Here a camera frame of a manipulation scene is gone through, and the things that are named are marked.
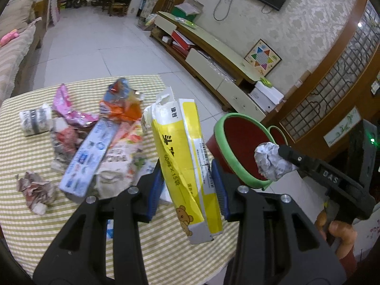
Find bamboo picture sticker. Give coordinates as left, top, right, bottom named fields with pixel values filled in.
left=323, top=107, right=361, bottom=147

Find red box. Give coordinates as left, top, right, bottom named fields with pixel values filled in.
left=171, top=30, right=196, bottom=51

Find white wrapper with grey bands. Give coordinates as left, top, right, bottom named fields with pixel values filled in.
left=19, top=103, right=53, bottom=137

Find pink plastic wrapper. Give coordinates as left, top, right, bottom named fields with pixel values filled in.
left=52, top=84, right=100, bottom=128

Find orange plastic wrapper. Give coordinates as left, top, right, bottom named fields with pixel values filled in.
left=99, top=78, right=146, bottom=122

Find yellow tissue pack wrapper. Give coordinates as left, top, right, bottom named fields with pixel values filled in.
left=142, top=87, right=224, bottom=245

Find blue toothpaste box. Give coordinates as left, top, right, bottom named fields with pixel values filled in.
left=59, top=119, right=122, bottom=198

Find pink foam mats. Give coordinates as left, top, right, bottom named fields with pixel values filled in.
left=49, top=0, right=63, bottom=24

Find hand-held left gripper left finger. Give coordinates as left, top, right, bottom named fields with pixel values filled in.
left=33, top=162, right=165, bottom=285

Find printed snack bag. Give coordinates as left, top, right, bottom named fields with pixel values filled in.
left=101, top=119, right=155, bottom=176

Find television cable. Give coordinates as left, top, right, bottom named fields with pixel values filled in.
left=213, top=0, right=238, bottom=21

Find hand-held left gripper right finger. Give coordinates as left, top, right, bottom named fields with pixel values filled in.
left=210, top=159, right=348, bottom=285

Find wooden lattice screen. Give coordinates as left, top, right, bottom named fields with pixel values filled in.
left=279, top=0, right=380, bottom=161

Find striped sofa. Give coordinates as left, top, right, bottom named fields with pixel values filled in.
left=0, top=0, right=43, bottom=101

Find red bin with green rim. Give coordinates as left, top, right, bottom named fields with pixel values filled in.
left=267, top=125, right=288, bottom=147
left=206, top=112, right=285, bottom=191

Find green box with papers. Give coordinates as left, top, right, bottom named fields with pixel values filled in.
left=173, top=0, right=204, bottom=23

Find star pattern checkers board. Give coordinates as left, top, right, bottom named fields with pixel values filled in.
left=244, top=38, right=282, bottom=77

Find person's right hand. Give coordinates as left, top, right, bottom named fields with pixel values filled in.
left=315, top=205, right=358, bottom=256

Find person's right forearm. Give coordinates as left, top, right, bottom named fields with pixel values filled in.
left=335, top=243, right=375, bottom=280

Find green leaflet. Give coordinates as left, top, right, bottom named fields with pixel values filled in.
left=175, top=16, right=198, bottom=29

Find red and white wrapper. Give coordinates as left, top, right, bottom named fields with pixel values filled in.
left=49, top=117, right=90, bottom=174

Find striped tablecloth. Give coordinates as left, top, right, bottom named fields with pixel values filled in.
left=0, top=74, right=241, bottom=285

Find white and blue milk carton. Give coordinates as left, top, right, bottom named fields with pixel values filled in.
left=139, top=160, right=174, bottom=205

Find white shoe box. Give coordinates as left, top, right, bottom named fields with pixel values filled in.
left=248, top=81, right=285, bottom=113

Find grey paper ball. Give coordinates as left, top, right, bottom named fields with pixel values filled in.
left=254, top=142, right=293, bottom=181

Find cream and wood television cabinet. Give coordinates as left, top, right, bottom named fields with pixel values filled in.
left=150, top=11, right=268, bottom=115

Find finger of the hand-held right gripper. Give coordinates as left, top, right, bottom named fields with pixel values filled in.
left=278, top=145, right=325, bottom=177

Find pink toy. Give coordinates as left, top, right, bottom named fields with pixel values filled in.
left=0, top=29, right=19, bottom=47

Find white bag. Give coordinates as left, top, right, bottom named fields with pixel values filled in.
left=95, top=160, right=143, bottom=199

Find reddish paper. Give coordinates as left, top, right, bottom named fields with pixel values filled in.
left=16, top=171, right=57, bottom=216

